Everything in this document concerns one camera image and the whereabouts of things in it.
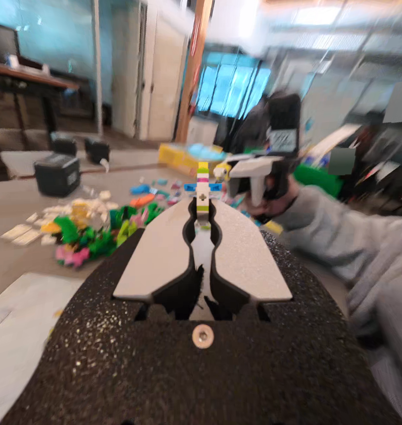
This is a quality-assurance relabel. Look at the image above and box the wooden table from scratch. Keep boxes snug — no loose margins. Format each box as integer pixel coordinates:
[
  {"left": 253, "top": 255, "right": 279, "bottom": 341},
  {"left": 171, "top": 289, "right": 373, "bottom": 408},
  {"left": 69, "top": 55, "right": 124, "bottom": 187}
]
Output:
[{"left": 0, "top": 62, "right": 79, "bottom": 140}]

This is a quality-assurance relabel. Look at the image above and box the white door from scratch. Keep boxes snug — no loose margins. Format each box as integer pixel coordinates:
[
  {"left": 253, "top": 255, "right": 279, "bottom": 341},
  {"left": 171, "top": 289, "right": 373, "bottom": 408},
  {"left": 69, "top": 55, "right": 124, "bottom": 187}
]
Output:
[{"left": 112, "top": 7, "right": 188, "bottom": 141}]

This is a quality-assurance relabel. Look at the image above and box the grey desk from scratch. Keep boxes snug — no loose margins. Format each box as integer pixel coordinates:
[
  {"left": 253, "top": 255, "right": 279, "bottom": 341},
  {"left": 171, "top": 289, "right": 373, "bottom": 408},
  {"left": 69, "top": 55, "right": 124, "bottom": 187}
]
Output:
[{"left": 0, "top": 149, "right": 351, "bottom": 425}]

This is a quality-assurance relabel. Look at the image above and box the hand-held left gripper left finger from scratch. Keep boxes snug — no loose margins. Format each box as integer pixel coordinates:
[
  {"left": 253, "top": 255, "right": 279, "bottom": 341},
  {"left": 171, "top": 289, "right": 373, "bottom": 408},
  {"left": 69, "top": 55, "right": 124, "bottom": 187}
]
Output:
[{"left": 111, "top": 199, "right": 194, "bottom": 303}]

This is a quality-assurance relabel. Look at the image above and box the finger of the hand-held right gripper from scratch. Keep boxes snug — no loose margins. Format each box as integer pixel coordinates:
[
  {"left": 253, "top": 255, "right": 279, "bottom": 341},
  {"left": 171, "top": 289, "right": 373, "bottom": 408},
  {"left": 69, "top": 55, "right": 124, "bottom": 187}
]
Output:
[
  {"left": 232, "top": 155, "right": 284, "bottom": 168},
  {"left": 228, "top": 164, "right": 278, "bottom": 197}
]

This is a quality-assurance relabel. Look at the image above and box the striped brick fish body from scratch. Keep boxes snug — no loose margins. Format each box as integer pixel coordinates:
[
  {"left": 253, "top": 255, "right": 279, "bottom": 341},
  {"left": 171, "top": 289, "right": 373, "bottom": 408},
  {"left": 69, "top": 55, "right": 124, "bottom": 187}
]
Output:
[{"left": 184, "top": 162, "right": 222, "bottom": 230}]

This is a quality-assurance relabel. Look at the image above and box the black charger box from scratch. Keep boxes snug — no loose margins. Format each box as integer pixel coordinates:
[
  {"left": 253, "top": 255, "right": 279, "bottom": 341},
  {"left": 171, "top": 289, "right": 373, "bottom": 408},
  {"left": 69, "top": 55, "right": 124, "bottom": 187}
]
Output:
[
  {"left": 49, "top": 132, "right": 78, "bottom": 156},
  {"left": 84, "top": 137, "right": 110, "bottom": 165},
  {"left": 33, "top": 153, "right": 81, "bottom": 197}
]

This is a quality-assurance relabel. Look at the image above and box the orange brick separator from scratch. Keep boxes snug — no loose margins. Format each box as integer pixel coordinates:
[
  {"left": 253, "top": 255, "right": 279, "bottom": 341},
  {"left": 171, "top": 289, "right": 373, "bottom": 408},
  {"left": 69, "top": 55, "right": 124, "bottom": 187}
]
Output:
[{"left": 129, "top": 193, "right": 156, "bottom": 209}]

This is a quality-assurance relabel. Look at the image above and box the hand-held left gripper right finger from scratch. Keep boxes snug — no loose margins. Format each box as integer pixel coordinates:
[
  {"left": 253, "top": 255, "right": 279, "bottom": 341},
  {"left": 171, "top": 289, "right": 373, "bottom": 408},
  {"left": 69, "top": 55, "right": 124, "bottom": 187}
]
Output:
[{"left": 209, "top": 199, "right": 294, "bottom": 303}]

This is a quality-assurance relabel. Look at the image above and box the wooden post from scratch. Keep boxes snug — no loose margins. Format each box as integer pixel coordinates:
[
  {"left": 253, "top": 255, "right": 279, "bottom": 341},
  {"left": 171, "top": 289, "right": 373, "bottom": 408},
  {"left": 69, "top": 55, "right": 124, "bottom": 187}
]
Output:
[{"left": 174, "top": 0, "right": 215, "bottom": 143}]

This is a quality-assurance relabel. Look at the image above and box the yellow brick set box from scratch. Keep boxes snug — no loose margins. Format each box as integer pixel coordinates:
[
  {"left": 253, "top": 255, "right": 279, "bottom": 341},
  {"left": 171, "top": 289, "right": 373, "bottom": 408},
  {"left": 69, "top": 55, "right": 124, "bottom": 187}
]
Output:
[{"left": 158, "top": 142, "right": 229, "bottom": 177}]

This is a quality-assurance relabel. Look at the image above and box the pile of white bricks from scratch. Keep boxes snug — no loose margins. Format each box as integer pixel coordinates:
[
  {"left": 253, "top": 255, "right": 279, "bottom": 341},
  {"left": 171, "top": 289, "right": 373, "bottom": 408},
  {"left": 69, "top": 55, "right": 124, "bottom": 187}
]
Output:
[{"left": 1, "top": 190, "right": 120, "bottom": 247}]

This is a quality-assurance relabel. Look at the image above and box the person's grey fleece jacket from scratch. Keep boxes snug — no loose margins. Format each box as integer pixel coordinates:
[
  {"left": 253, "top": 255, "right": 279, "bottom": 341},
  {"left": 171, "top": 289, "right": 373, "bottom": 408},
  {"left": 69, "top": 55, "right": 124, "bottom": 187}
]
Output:
[{"left": 345, "top": 279, "right": 402, "bottom": 425}]

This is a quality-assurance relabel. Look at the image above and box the person's right hand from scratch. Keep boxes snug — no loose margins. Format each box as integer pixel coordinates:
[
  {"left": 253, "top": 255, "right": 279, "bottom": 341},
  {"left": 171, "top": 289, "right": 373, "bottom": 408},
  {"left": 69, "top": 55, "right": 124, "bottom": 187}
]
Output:
[{"left": 254, "top": 190, "right": 299, "bottom": 227}]

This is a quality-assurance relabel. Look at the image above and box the green bin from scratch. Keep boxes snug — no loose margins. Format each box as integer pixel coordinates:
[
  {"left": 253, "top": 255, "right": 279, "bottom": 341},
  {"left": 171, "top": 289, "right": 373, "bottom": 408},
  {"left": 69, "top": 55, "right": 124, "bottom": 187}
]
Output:
[{"left": 293, "top": 162, "right": 342, "bottom": 197}]

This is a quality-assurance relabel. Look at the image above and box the dark monitor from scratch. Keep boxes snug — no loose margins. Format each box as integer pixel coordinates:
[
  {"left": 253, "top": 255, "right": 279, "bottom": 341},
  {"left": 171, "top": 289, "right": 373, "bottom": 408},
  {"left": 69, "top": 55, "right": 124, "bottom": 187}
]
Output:
[{"left": 0, "top": 21, "right": 21, "bottom": 64}]

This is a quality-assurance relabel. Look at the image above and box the scatter of blue pink bricks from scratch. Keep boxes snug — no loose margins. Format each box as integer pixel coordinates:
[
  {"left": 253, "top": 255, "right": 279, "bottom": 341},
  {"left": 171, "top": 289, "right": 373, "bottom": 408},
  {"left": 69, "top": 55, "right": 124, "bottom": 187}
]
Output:
[{"left": 129, "top": 178, "right": 191, "bottom": 206}]

